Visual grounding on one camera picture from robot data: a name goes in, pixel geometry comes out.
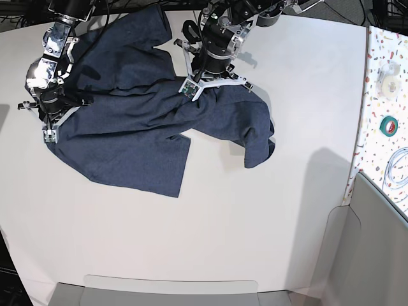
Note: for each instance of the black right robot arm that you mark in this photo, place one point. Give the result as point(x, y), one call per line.
point(46, 76)

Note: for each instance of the blue t-shirt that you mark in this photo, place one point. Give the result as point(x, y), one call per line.
point(130, 132)

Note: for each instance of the speckled white side table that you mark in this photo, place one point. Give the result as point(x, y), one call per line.
point(383, 159)

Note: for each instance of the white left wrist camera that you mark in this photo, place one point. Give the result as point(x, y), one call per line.
point(193, 85)

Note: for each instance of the clear tape dispenser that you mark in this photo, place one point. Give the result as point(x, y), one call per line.
point(388, 83)

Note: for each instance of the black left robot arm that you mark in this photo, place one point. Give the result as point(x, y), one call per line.
point(214, 40)

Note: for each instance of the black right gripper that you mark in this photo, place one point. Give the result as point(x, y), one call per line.
point(51, 105)

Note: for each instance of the grey chair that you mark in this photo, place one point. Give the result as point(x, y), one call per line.
point(101, 290)
point(370, 263)

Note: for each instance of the green tape roll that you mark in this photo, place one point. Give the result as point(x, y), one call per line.
point(389, 126)

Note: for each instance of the grey chair right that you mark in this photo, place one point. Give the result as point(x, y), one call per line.
point(370, 263)

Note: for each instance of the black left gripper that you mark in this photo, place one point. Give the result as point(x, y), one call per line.
point(211, 67)

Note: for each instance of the grey chair front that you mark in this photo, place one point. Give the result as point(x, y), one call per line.
point(101, 290)

